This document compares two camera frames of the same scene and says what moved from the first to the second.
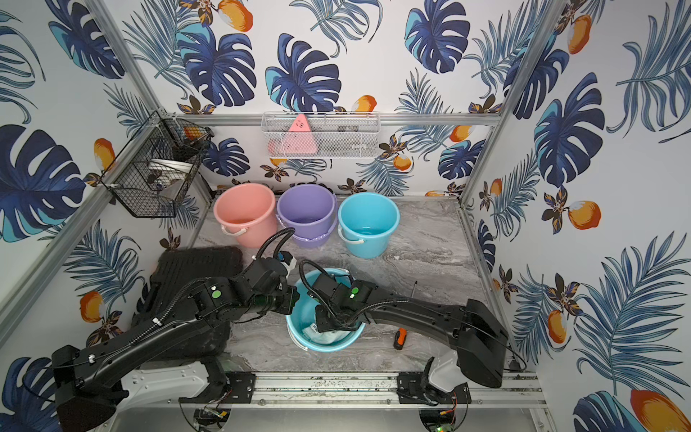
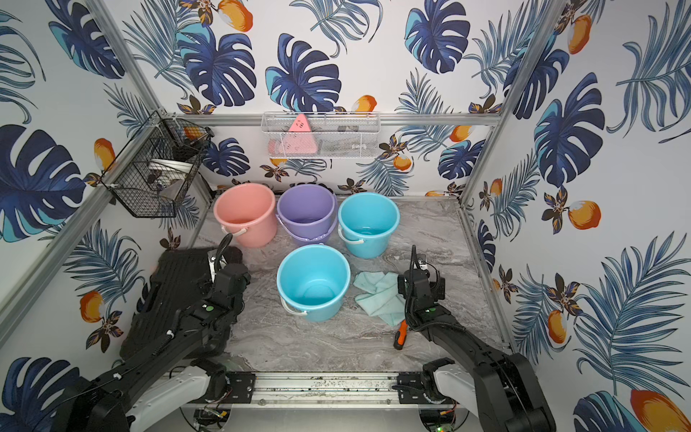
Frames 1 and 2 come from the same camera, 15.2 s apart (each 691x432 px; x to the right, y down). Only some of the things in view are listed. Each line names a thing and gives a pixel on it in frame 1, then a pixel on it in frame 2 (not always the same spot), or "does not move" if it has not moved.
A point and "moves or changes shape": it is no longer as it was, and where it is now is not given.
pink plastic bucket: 247,211 does not move
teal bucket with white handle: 366,222 does not move
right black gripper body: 327,319 → 437,290
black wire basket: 157,166 does not move
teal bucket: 302,323 moves or changes shape
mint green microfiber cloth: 325,337 moves or changes shape
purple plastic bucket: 309,211 does not move
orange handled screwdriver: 400,336 does not move
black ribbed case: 174,268 does not move
